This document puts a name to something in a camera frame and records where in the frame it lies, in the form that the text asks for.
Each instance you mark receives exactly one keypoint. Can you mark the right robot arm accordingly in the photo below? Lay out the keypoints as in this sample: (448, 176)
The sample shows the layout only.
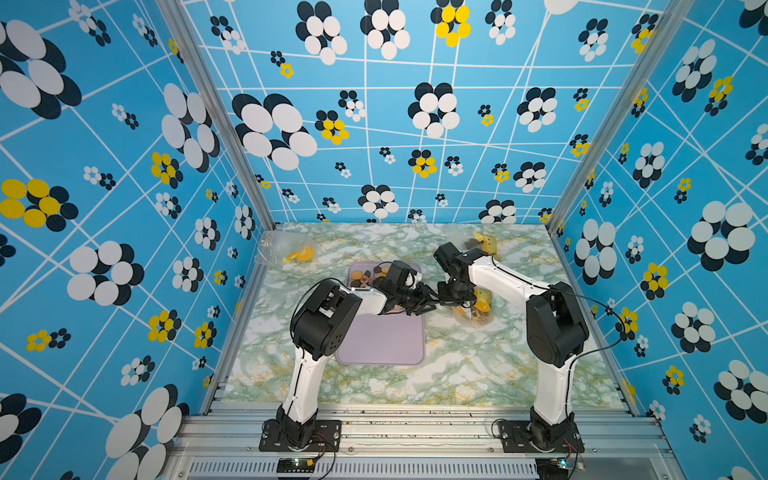
(556, 333)

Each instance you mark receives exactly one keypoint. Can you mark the ziploc bag of cookies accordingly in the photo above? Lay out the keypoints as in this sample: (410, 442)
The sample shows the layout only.
(277, 248)
(478, 315)
(486, 243)

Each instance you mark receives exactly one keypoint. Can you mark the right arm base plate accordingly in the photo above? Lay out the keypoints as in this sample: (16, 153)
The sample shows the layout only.
(536, 437)

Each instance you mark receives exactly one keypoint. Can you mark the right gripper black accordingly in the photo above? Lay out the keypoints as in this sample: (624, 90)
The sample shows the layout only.
(465, 297)

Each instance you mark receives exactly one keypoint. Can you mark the pile of poured cookies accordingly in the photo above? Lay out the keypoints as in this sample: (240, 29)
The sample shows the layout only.
(363, 274)

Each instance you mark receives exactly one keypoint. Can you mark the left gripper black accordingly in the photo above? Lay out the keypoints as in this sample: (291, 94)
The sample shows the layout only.
(423, 296)

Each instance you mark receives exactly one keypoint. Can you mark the lilac plastic tray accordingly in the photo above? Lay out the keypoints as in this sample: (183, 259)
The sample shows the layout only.
(394, 339)

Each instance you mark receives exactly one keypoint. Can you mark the right controller board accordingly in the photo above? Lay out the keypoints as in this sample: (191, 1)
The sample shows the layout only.
(554, 469)

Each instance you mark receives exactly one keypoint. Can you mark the left controller board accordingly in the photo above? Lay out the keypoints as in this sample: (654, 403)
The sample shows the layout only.
(295, 466)

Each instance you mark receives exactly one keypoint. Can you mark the controller board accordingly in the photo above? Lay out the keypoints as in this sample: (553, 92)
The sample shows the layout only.
(295, 466)
(554, 469)

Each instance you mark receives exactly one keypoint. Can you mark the aluminium front rail frame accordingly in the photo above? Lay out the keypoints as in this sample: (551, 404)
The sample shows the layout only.
(419, 442)

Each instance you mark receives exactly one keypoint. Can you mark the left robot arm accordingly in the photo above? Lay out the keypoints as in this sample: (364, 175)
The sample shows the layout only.
(321, 322)

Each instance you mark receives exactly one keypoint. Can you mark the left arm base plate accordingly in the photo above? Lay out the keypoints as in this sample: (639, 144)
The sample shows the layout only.
(288, 436)

